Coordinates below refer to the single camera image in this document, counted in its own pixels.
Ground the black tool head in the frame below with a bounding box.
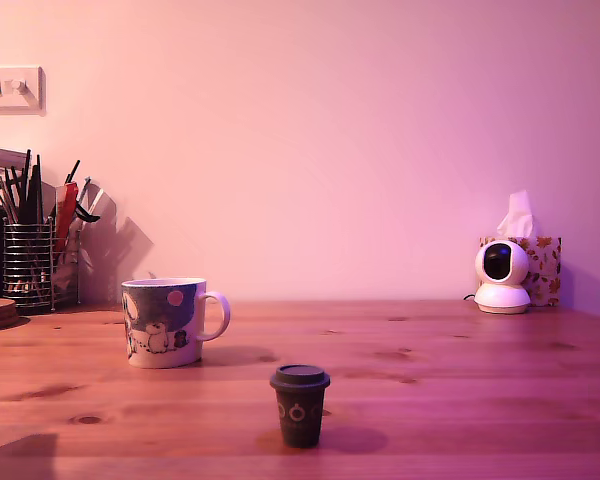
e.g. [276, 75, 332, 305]
[74, 202, 102, 225]

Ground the black flat spatula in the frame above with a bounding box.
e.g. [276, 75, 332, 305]
[17, 164, 39, 225]

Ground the wooden chopsticks bundle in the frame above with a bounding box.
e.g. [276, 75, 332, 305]
[0, 175, 19, 225]

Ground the cartoon print ceramic mug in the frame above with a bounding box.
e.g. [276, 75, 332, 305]
[120, 277, 231, 370]

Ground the floral tissue box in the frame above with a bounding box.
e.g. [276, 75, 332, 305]
[478, 235, 563, 307]

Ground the white wall switch plate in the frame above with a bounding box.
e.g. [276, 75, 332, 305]
[0, 65, 46, 117]

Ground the red-handled kitchen tool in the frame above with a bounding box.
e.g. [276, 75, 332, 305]
[54, 181, 79, 254]

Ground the small white round camera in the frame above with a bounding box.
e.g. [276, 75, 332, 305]
[473, 238, 532, 315]

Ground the grey metal rail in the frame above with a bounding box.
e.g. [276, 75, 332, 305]
[0, 144, 31, 174]

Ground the dark cup-shaped coffee capsule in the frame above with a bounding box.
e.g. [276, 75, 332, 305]
[269, 364, 332, 449]

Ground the wire utensil rack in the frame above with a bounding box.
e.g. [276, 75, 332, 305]
[2, 219, 81, 314]

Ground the pale knife blade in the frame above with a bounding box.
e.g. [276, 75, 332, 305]
[77, 176, 117, 229]

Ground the white tissue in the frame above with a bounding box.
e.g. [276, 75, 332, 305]
[496, 189, 536, 239]

